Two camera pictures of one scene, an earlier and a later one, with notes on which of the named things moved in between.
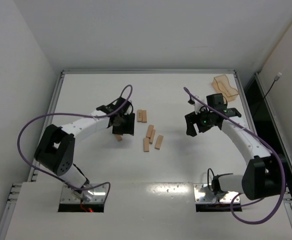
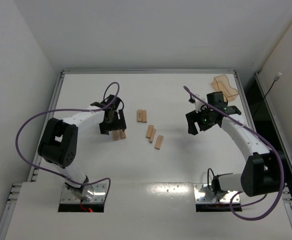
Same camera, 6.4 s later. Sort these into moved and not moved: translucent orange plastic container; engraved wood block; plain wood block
Moved: plain wood block
Not moved: translucent orange plastic container; engraved wood block
